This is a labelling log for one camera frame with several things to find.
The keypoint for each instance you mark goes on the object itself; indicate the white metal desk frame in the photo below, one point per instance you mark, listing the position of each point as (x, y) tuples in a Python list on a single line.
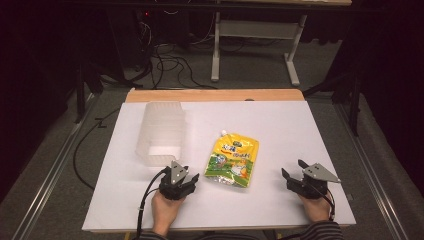
[(256, 29)]

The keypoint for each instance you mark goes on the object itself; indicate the yellow spouted food pouch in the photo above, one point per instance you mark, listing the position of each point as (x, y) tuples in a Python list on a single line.
[(232, 160)]

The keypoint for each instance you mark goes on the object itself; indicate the translucent plastic container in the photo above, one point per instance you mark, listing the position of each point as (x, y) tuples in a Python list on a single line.
[(161, 136)]

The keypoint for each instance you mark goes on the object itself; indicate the metal floor rail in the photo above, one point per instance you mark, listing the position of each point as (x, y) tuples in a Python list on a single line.
[(370, 173), (50, 180)]

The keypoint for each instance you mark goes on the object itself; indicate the person's right hand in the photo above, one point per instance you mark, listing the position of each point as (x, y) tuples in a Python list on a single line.
[(315, 208)]

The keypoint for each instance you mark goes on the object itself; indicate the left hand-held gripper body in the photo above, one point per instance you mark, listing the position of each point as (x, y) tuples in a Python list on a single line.
[(173, 188)]

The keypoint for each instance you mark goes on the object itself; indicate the black metal stand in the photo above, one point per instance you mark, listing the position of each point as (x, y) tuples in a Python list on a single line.
[(355, 100), (80, 96)]

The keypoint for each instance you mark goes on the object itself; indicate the wooden table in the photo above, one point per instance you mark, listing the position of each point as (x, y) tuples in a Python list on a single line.
[(213, 95)]

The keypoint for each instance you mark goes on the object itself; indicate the dark computer tower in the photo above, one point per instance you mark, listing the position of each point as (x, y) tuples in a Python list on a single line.
[(131, 36)]

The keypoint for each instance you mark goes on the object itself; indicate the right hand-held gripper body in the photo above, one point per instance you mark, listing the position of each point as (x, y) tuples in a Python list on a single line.
[(313, 183)]

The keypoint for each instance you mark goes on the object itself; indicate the person's left hand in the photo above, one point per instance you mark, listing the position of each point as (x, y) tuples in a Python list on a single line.
[(165, 210)]

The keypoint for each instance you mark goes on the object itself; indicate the person's right striped sleeve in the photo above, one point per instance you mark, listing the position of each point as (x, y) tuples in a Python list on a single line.
[(320, 231)]

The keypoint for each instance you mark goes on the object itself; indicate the person's striped sleeve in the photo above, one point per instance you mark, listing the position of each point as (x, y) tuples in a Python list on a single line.
[(320, 231), (153, 236)]

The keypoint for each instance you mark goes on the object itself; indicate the white table mat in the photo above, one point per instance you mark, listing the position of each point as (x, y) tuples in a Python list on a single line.
[(266, 133)]

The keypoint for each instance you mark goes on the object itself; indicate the person's left striped sleeve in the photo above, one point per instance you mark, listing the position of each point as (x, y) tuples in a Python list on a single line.
[(153, 236)]

